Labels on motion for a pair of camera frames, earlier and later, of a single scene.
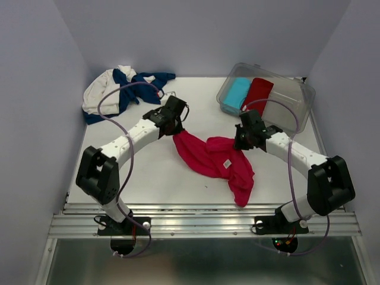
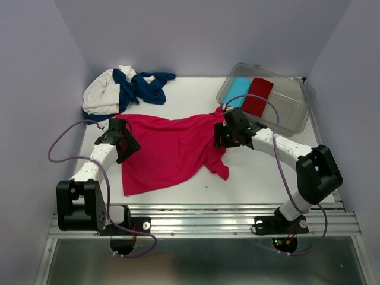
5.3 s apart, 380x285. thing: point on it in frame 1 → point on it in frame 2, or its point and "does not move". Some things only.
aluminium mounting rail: x=201 y=221 does not move
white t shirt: x=110 y=103 does not move
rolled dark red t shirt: x=257 y=95 does not move
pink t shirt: x=218 y=157 → x=174 y=149
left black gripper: x=177 y=129 → x=133 y=146
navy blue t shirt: x=141 y=86 does not move
